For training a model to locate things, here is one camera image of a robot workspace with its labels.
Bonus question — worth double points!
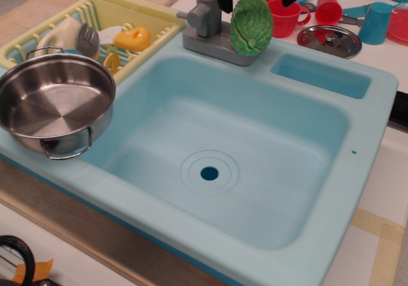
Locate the grey toy faucet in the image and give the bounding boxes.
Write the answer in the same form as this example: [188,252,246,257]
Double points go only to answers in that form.
[177,0,258,66]

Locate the yellow toy pepper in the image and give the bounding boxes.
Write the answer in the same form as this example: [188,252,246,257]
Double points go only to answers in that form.
[113,27,151,52]

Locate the grey toy fork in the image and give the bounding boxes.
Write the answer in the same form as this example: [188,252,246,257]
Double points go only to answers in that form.
[75,23,99,60]

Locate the teal tumbler cup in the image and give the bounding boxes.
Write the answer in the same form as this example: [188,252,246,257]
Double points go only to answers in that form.
[358,2,393,45]

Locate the orange tape piece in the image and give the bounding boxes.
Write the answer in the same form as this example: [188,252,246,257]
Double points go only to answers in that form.
[11,259,54,285]

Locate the yellow dish rack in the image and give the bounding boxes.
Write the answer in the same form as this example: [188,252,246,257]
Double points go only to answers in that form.
[1,0,186,83]

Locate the white toy knife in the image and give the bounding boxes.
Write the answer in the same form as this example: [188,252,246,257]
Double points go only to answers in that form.
[98,25,122,45]

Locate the steel pot lid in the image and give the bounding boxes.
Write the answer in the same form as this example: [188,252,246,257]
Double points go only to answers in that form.
[297,25,362,59]

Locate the red tumbler cup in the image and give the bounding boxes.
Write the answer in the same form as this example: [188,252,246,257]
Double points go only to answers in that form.
[315,0,343,25]

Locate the light blue toy sink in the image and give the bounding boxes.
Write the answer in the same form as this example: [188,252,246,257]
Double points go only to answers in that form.
[1,37,398,285]

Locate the yellow toy slice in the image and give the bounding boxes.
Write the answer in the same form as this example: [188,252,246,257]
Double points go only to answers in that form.
[103,53,120,75]

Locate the cream toy bottle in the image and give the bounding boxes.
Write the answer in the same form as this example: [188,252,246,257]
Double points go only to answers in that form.
[34,17,82,57]

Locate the red cup with handle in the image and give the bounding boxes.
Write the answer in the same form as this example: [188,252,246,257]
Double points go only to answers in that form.
[267,0,311,38]

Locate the black cable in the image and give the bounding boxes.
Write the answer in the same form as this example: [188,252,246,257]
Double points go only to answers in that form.
[0,235,36,282]

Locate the stainless steel pot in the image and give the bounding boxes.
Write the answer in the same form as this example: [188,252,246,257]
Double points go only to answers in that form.
[1,48,116,161]

